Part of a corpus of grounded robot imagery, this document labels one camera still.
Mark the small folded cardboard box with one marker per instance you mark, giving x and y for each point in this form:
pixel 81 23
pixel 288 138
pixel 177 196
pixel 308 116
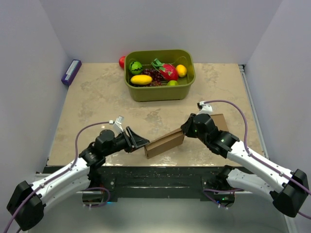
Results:
pixel 219 121

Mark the green plastic basket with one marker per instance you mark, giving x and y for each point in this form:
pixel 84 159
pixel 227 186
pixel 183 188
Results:
pixel 163 92

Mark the green toy lime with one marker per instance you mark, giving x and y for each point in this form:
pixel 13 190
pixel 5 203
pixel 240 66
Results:
pixel 172 83

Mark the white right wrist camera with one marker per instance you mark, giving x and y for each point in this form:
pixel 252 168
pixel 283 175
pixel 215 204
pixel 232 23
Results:
pixel 204 108

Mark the yellow toy lemon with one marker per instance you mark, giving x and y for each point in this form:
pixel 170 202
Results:
pixel 181 70

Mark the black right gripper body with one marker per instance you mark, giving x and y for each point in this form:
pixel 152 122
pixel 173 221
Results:
pixel 190 130

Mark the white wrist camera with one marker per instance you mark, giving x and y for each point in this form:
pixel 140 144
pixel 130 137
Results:
pixel 117 124
pixel 204 108

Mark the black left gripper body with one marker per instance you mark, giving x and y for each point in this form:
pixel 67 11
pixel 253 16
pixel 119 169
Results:
pixel 123 142

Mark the small toy watermelon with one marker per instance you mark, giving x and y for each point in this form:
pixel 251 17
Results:
pixel 135 68

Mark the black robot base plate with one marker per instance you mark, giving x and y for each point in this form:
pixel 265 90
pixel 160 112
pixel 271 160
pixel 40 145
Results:
pixel 154 182

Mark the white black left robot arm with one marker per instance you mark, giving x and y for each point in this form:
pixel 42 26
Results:
pixel 30 201

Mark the red toy apple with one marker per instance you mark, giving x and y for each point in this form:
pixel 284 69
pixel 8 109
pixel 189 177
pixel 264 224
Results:
pixel 122 62

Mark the yellow toy mango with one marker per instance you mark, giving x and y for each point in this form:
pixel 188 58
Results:
pixel 141 79

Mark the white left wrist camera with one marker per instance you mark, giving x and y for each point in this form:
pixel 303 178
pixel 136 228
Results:
pixel 117 124

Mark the purple toy grapes bunch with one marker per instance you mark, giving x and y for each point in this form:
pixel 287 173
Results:
pixel 155 75

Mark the pink toy dragon fruit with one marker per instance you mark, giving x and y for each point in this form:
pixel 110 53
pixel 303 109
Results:
pixel 167 71

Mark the purple white rectangular box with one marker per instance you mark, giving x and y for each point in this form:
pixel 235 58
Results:
pixel 71 72

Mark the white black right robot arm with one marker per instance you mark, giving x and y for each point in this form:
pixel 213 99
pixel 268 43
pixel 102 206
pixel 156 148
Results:
pixel 286 189

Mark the brown cardboard box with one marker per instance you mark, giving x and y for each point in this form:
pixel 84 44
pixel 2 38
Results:
pixel 164 143

